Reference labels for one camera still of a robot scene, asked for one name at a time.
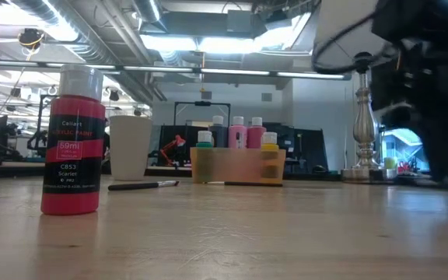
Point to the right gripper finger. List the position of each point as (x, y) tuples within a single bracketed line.
[(442, 155)]

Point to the small yellow paint bottle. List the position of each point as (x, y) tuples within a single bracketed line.
[(269, 155)]

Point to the large red paint bottle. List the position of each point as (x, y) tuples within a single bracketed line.
[(256, 136)]

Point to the large pink paint bottle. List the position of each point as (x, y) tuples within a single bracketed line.
[(238, 136)]

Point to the large black paint bottle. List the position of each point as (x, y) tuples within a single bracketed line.
[(219, 134)]

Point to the small green paint bottle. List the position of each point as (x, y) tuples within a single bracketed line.
[(204, 155)]

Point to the small scarlet paint bottle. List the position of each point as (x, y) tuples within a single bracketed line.
[(72, 186)]

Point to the background black robot arm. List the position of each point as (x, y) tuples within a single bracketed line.
[(39, 140)]

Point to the small red background object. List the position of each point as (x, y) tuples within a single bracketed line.
[(404, 166)]

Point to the pale yellow small object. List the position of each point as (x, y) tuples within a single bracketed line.
[(390, 162)]

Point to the silver table lamp white shade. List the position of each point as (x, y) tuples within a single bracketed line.
[(364, 128)]

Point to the black partition panels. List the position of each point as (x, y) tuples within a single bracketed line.
[(302, 148)]

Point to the long ceiling light strip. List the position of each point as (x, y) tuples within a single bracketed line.
[(235, 72)]

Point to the orange translucent plastic bin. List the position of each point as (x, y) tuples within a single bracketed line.
[(237, 165)]

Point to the red desk lamp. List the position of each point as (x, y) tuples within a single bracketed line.
[(177, 141)]

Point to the white cup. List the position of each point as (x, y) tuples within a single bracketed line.
[(130, 148)]

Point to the silver ventilation duct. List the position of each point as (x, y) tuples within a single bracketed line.
[(88, 43)]

